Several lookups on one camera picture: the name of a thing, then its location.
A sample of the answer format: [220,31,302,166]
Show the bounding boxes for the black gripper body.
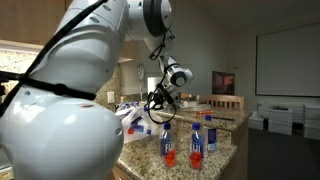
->
[155,84,178,106]

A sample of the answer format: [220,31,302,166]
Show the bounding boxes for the translucent white plastic bag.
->
[114,101,164,144]

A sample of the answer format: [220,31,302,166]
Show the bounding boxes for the white bowl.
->
[182,99,200,109]

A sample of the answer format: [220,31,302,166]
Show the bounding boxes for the wide wooden chair back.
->
[198,94,245,113]

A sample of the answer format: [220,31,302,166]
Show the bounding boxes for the dark red framed picture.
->
[211,70,236,96]

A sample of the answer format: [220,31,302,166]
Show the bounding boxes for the black flat strip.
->
[213,116,234,122]

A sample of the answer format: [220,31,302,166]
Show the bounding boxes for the white storage box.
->
[248,111,266,131]
[303,103,320,141]
[268,122,294,136]

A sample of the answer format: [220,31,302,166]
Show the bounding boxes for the white printer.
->
[268,105,294,125]

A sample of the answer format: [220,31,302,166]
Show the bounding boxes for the white projection screen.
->
[255,22,320,99]

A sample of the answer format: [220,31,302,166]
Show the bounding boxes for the white wall phone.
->
[137,63,147,83]

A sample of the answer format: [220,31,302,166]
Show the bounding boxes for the white wall outlet plate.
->
[107,91,116,105]

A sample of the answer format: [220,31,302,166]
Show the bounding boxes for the black cable strap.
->
[0,70,98,102]

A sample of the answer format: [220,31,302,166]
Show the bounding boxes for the wooden wall cabinets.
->
[0,0,134,64]

